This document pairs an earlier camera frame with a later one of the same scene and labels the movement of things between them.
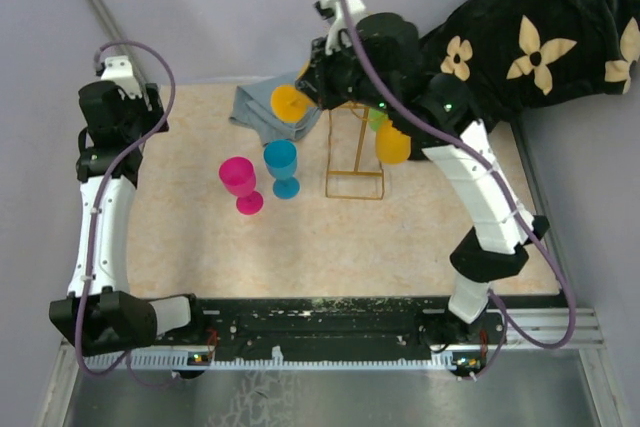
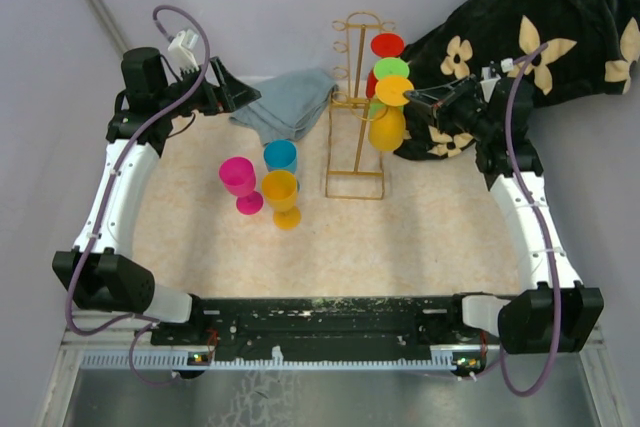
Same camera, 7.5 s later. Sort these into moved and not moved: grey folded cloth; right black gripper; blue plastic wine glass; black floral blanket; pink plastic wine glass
Moved: right black gripper
Not moved: grey folded cloth; black floral blanket; pink plastic wine glass; blue plastic wine glass
